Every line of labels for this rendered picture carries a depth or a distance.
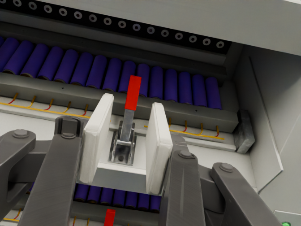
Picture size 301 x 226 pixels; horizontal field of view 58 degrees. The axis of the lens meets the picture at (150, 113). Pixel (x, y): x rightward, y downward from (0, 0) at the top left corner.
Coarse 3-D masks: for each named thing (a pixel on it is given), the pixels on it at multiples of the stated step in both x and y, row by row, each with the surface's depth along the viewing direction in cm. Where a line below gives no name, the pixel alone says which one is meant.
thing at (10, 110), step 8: (8, 112) 31; (16, 112) 31; (24, 112) 31; (32, 112) 31; (40, 112) 31; (112, 128) 32; (144, 136) 33; (192, 144) 33; (200, 144) 33; (208, 144) 33; (216, 144) 33; (224, 144) 33
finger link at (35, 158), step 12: (84, 120) 16; (36, 144) 12; (48, 144) 12; (24, 156) 11; (36, 156) 11; (12, 168) 11; (24, 168) 11; (36, 168) 11; (12, 180) 11; (24, 180) 11
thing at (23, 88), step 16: (0, 80) 31; (16, 80) 32; (32, 80) 32; (48, 80) 33; (16, 96) 32; (32, 96) 32; (48, 96) 32; (64, 96) 32; (80, 96) 32; (96, 96) 32; (64, 112) 32; (112, 112) 34; (144, 112) 33; (176, 112) 33; (192, 112) 34; (208, 112) 34; (224, 112) 35; (208, 128) 35; (224, 128) 35
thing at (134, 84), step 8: (136, 80) 28; (128, 88) 28; (136, 88) 28; (128, 96) 28; (136, 96) 28; (128, 104) 28; (136, 104) 28; (128, 112) 28; (128, 120) 29; (128, 128) 29; (120, 136) 29; (128, 136) 29
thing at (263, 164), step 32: (64, 32) 39; (96, 32) 39; (0, 96) 33; (224, 96) 40; (256, 96) 35; (0, 128) 30; (32, 128) 30; (192, 128) 35; (256, 128) 33; (224, 160) 33; (256, 160) 32
